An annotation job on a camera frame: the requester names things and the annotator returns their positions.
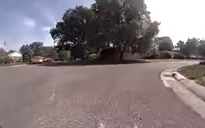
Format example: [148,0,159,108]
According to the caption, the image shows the low house with pale gable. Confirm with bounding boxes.
[0,50,24,65]

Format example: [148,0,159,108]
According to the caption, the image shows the distant tree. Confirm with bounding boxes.
[155,36,175,53]

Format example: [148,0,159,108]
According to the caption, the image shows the large dark tree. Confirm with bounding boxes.
[49,0,161,64]

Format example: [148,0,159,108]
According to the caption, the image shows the parked vehicle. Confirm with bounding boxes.
[30,55,54,65]

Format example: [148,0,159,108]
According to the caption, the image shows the grey asphalt road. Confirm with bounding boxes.
[0,59,205,128]

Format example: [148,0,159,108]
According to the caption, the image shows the low dark house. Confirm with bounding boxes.
[158,50,186,60]

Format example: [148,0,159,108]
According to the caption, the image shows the pale concrete kerb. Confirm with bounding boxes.
[159,67,205,126]

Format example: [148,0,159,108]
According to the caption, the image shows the group of distant trees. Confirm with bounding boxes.
[19,41,58,63]

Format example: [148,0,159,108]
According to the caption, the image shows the grass verge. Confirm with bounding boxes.
[177,63,205,92]

